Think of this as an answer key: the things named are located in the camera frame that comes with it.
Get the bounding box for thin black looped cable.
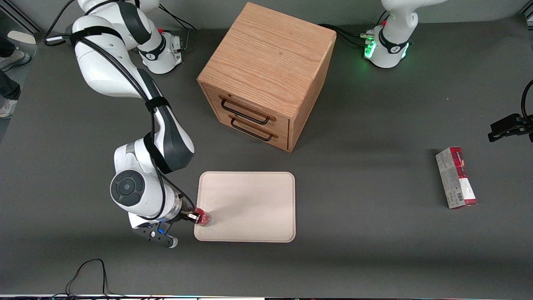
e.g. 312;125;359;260
52;258;125;298

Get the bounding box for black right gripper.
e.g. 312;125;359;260
172;203;200;223

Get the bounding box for black arm base cable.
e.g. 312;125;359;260
157;4;199;51
319;24;369;47

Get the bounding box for oak wooden drawer cabinet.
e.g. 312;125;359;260
197;2;337;153

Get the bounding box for grey white sneaker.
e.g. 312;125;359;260
0;98;18;119
0;47;32;72

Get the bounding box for beige plastic tray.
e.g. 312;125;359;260
194;171;296;243

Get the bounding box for black cable along right arm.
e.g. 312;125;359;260
44;0;196;221

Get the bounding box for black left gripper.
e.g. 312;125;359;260
488;113;533;143

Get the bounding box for black right arm base cable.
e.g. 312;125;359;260
157;4;199;51

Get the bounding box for black left arm base cable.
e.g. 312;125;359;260
319;24;369;47

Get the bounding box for red coke bottle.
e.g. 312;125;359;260
195;207;213;227

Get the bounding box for black metal drawer handle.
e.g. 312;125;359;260
219;97;276;125
229;116;279;141

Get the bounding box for red and grey carton box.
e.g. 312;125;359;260
435;146;478;209

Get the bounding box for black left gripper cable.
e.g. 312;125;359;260
521;79;533;121

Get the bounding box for white oval floor object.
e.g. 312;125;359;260
7;30;37;45

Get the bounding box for oak drawer front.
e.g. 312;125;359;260
213;109;291;151
202;82;291;135

